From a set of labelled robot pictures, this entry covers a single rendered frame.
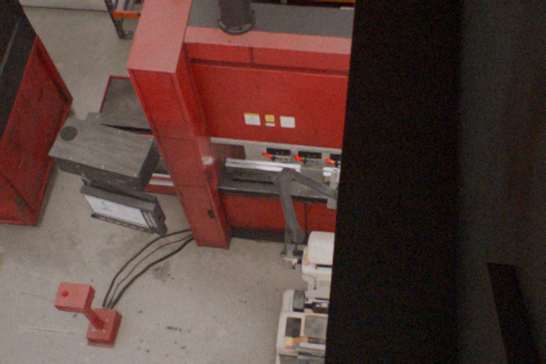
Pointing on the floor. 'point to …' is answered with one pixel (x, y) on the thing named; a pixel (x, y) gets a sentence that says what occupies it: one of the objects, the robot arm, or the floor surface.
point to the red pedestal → (103, 327)
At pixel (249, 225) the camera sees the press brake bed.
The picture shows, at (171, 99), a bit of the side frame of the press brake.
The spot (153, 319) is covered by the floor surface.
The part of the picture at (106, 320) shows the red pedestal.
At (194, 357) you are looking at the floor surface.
